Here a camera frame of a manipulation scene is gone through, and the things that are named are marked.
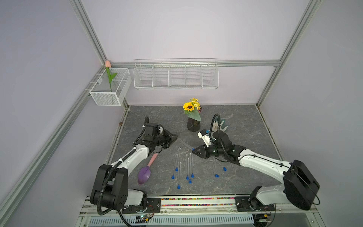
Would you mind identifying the green circuit board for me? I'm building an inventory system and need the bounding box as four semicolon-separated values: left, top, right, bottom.
135;215;149;224

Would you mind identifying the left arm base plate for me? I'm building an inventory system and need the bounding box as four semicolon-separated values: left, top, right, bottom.
122;197;161;214

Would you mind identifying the purple scoop pink handle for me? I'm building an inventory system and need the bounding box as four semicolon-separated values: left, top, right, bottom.
138;153;158;184

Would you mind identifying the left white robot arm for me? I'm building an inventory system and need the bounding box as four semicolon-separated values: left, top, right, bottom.
90;117;178;216

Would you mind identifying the green white work glove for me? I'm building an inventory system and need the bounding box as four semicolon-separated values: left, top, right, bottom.
211;118;228;132

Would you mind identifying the white wire wall shelf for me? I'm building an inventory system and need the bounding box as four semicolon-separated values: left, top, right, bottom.
133;59;219;89

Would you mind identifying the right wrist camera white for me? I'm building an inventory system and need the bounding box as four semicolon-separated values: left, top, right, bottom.
197;129;212;147

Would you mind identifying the clear test tube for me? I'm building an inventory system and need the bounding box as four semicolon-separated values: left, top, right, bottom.
177;138;193;150

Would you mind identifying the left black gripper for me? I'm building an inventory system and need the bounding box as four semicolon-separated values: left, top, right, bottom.
153;129;178;149

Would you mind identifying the pink artificial tulip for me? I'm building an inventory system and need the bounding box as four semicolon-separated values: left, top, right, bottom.
105;60;118;92

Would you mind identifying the white vented cable duct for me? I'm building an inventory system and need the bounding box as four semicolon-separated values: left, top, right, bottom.
88;214;255;227

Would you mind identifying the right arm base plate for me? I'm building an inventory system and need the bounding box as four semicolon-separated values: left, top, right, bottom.
235;196;276;212

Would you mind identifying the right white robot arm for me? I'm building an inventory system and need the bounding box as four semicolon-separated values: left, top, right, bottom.
192;114;320;211

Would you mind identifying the yellow sunflower bouquet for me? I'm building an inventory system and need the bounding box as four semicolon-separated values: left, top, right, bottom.
183;98;202;122

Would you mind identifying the white mesh wall basket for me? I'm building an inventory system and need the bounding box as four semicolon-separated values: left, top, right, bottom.
89;67;132;107

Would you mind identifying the dark glass flower vase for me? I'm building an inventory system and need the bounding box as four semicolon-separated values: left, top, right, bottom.
187;117;200;132

